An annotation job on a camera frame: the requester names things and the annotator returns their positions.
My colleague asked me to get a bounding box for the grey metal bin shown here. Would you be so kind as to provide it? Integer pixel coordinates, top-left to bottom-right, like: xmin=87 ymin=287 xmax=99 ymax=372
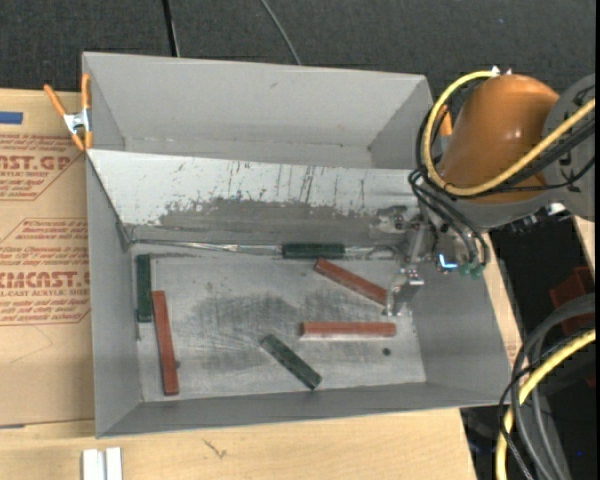
xmin=81 ymin=51 xmax=514 ymax=439

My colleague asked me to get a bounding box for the dark green flat block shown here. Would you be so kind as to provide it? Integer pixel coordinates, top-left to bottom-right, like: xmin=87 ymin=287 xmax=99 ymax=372
xmin=135 ymin=253 xmax=154 ymax=324
xmin=281 ymin=242 xmax=347 ymax=261
xmin=258 ymin=333 xmax=324 ymax=391

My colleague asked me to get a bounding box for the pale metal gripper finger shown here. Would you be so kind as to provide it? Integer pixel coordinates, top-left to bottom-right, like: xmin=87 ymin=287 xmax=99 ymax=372
xmin=400 ymin=265 xmax=426 ymax=317
xmin=384 ymin=273 xmax=402 ymax=318

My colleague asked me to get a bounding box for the brown cardboard board red print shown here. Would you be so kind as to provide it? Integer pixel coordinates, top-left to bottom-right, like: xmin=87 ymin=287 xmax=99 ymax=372
xmin=0 ymin=86 xmax=97 ymax=430

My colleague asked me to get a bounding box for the red-brown flat block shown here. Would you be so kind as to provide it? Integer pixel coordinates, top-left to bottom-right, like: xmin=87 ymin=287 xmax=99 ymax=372
xmin=313 ymin=257 xmax=389 ymax=307
xmin=299 ymin=320 xmax=398 ymax=340
xmin=150 ymin=289 xmax=181 ymax=397

